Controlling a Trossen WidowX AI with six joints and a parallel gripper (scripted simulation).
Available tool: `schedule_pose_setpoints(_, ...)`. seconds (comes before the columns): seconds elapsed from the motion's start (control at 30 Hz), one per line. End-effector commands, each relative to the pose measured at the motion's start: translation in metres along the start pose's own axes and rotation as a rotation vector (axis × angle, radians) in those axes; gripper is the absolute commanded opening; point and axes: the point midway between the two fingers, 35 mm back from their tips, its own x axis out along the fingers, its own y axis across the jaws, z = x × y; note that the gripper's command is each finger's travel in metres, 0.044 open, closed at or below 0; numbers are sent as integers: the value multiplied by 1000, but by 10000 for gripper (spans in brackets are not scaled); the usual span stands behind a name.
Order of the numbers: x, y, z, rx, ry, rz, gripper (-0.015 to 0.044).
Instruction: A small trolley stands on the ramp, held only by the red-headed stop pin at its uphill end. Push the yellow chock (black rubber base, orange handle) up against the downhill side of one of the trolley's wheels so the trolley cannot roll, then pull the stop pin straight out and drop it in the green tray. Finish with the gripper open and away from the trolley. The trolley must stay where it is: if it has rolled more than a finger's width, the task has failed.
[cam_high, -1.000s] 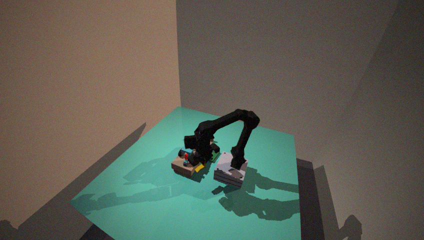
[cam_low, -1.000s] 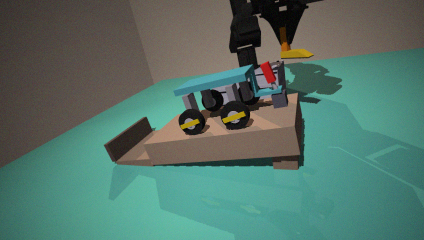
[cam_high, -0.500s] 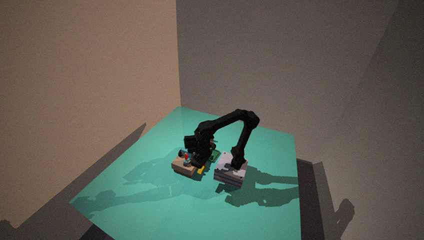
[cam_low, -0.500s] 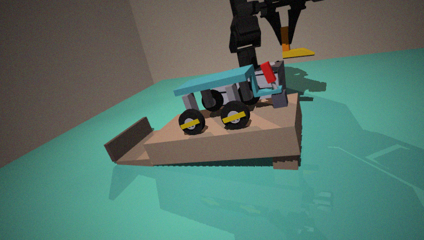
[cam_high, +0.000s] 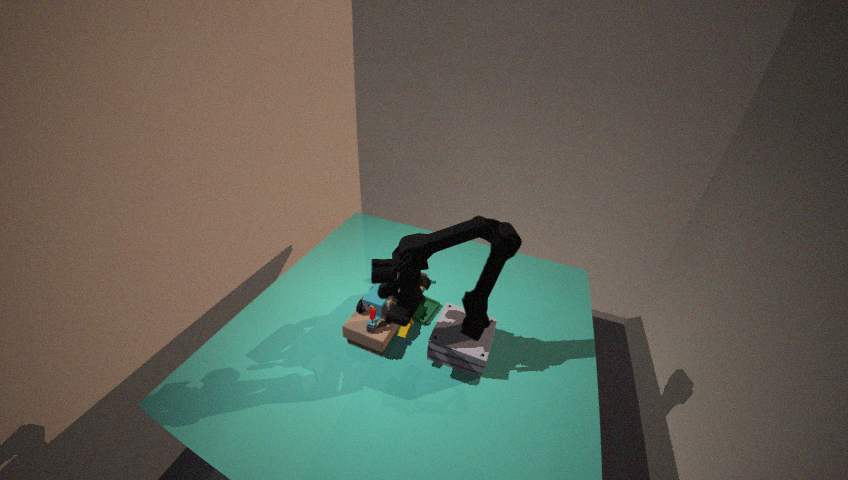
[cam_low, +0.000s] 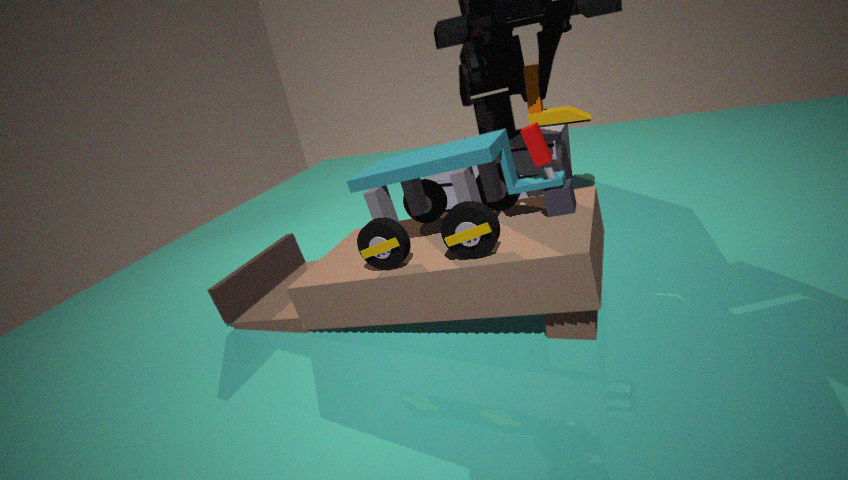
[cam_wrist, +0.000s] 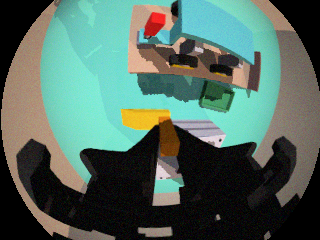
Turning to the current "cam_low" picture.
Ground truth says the red-headed grey pin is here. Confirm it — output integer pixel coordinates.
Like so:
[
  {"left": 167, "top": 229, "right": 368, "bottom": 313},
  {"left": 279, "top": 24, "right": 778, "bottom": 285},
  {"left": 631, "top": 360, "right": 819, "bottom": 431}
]
[{"left": 521, "top": 123, "right": 556, "bottom": 179}]

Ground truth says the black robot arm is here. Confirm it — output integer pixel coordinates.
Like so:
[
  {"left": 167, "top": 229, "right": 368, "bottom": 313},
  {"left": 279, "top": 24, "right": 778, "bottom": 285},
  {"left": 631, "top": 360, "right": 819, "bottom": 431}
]
[{"left": 459, "top": 0, "right": 545, "bottom": 139}]

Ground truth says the small wheeled trolley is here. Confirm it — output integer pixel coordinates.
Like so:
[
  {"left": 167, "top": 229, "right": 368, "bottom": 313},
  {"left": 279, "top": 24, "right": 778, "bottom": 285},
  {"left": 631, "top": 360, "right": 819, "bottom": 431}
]
[{"left": 346, "top": 128, "right": 566, "bottom": 270}]

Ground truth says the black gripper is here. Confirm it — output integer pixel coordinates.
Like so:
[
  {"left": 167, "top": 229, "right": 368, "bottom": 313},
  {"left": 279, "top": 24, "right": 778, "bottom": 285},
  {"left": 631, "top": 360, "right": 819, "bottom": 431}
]
[{"left": 434, "top": 0, "right": 622, "bottom": 102}]

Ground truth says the brown wooden ramp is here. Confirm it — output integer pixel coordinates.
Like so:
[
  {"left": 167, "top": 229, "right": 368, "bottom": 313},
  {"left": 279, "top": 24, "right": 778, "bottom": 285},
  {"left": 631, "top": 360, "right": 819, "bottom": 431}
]
[{"left": 207, "top": 178, "right": 605, "bottom": 340}]

